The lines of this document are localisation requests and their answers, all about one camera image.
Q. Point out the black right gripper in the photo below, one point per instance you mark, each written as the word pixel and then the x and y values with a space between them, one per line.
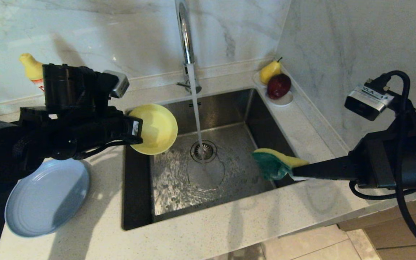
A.
pixel 372 162

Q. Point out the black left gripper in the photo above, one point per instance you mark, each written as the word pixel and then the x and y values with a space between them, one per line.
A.
pixel 132 130

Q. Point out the yellow plastic bowl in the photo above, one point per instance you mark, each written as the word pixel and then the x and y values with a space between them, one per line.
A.
pixel 155 128

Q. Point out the yellow sponge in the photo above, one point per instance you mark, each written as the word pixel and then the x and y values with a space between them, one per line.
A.
pixel 274 164

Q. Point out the chrome faucet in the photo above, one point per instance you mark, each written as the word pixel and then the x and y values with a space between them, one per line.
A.
pixel 186 36

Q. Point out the blue-grey plate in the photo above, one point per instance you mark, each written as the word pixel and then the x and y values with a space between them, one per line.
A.
pixel 47 198

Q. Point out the white orange dish soap bottle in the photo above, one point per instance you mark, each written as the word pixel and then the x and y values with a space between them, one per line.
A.
pixel 31 68

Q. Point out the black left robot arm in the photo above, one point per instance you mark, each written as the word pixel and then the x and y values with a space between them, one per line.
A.
pixel 67 126

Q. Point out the round metal sink drain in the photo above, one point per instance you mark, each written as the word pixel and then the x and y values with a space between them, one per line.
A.
pixel 209 150

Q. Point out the stainless steel sink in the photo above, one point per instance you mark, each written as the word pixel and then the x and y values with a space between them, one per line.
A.
pixel 229 187

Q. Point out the running water stream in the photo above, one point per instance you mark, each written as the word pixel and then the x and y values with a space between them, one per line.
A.
pixel 196 108

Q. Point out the small white dish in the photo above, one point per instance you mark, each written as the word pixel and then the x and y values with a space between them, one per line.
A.
pixel 285 101

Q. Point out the dark red apple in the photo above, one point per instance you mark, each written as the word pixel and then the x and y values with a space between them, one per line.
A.
pixel 278 86

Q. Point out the wooden cabinet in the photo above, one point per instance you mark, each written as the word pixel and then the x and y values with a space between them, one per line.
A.
pixel 403 234

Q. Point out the yellow pear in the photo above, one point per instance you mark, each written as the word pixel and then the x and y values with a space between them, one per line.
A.
pixel 268 71

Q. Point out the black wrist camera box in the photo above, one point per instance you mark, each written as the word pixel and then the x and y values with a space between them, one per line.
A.
pixel 118 83

